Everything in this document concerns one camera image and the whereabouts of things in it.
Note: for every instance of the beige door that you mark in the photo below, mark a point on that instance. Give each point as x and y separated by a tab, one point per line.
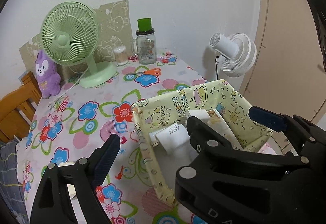
287	60

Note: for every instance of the large white charger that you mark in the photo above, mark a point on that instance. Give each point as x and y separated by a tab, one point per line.
173	137

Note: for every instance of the white standing fan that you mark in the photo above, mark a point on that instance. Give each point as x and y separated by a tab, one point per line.
229	45

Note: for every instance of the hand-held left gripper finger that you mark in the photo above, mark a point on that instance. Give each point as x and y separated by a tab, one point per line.
107	160

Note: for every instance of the green desk fan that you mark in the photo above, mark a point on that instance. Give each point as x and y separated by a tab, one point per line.
63	40

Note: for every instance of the glass jar with green lid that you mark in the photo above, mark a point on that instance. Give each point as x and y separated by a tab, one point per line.
147	53

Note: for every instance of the floral tablecloth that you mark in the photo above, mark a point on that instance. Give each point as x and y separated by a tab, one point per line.
101	117

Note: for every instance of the purple plush toy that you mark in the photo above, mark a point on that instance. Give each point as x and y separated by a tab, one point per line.
47	78

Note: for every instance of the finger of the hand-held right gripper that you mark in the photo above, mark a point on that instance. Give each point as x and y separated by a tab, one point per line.
267	118
201	132

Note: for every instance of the wooden bed headboard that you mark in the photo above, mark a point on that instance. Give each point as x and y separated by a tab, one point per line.
15	106

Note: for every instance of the small white charger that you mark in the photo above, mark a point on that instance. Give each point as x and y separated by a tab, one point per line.
198	114

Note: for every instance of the white power strip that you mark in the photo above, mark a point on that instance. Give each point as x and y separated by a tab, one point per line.
219	122

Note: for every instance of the yellow cartoon patterned box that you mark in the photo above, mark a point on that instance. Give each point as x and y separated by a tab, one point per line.
152	117

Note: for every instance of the grey plaid bedding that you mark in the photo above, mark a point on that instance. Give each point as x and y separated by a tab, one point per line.
10	162

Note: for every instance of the cotton swab container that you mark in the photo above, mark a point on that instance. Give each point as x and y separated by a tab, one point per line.
120	57

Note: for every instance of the beige cartoon patterned board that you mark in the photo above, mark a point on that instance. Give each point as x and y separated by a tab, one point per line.
114	17

